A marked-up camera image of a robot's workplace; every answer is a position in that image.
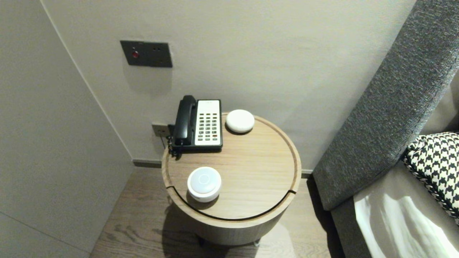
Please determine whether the black white desk telephone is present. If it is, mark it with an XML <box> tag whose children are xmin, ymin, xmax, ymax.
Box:
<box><xmin>171</xmin><ymin>99</ymin><xmax>223</xmax><ymax>151</ymax></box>

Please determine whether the white bed sheet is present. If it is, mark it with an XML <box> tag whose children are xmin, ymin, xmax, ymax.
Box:
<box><xmin>353</xmin><ymin>161</ymin><xmax>459</xmax><ymax>258</ymax></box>

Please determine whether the grey fabric headboard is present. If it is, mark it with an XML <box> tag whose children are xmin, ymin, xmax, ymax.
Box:
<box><xmin>313</xmin><ymin>0</ymin><xmax>459</xmax><ymax>211</ymax></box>

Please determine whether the white round puck speaker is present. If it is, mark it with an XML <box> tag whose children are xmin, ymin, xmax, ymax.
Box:
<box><xmin>226</xmin><ymin>109</ymin><xmax>255</xmax><ymax>134</ymax></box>

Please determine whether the plain white pillow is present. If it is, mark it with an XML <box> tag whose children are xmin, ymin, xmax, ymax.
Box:
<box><xmin>420</xmin><ymin>70</ymin><xmax>459</xmax><ymax>136</ymax></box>

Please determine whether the white round lidded jar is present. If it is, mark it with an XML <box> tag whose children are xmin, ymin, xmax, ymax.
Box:
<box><xmin>187</xmin><ymin>167</ymin><xmax>222</xmax><ymax>203</ymax></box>

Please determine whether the black telephone handset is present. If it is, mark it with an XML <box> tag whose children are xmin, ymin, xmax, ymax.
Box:
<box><xmin>173</xmin><ymin>95</ymin><xmax>197</xmax><ymax>146</ymax></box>

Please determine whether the dark wall switch panel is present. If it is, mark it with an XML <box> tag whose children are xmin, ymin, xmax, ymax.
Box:
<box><xmin>120</xmin><ymin>40</ymin><xmax>173</xmax><ymax>68</ymax></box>

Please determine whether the black white houndstooth pillow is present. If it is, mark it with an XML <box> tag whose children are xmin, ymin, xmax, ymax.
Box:
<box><xmin>402</xmin><ymin>132</ymin><xmax>459</xmax><ymax>225</ymax></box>

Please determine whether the grey fabric bed base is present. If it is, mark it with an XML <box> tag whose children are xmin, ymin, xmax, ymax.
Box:
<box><xmin>330</xmin><ymin>201</ymin><xmax>375</xmax><ymax>258</ymax></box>

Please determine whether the round wooden bedside table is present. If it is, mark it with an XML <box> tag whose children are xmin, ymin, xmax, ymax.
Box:
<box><xmin>161</xmin><ymin>112</ymin><xmax>302</xmax><ymax>246</ymax></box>

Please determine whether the beige wall socket plate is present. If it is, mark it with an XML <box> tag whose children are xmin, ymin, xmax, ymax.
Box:
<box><xmin>152</xmin><ymin>123</ymin><xmax>170</xmax><ymax>137</ymax></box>

